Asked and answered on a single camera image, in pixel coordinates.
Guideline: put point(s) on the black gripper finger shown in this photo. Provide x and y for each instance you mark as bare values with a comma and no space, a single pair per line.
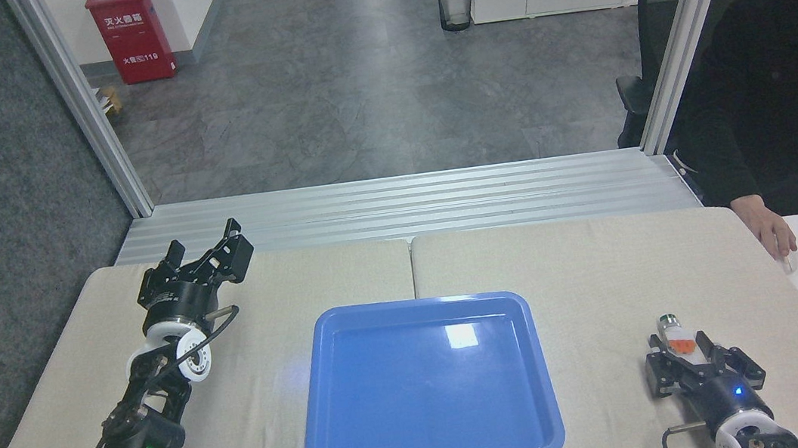
160,276
665,374
232,256
740,365

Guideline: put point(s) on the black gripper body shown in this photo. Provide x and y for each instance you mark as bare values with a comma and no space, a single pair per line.
729,400
184,302

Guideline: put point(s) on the blue plastic tray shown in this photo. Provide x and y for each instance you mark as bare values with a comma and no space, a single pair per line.
428,395

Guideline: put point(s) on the person's hand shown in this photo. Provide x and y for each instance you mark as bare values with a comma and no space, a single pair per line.
768,224

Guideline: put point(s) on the white computer mouse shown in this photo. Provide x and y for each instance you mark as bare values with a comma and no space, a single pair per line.
789,266

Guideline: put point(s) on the red fire extinguisher box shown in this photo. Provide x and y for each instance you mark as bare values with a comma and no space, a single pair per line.
131,36

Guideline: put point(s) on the dark mesh waste bin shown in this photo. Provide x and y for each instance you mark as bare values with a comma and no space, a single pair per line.
456,5

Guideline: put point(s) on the black office chair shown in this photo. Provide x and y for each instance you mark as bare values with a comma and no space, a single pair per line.
655,17

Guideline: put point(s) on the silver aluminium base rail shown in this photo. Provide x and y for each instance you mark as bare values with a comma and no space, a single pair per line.
405,208

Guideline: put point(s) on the silver aluminium post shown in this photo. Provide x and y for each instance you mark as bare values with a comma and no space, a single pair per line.
83,103
687,29

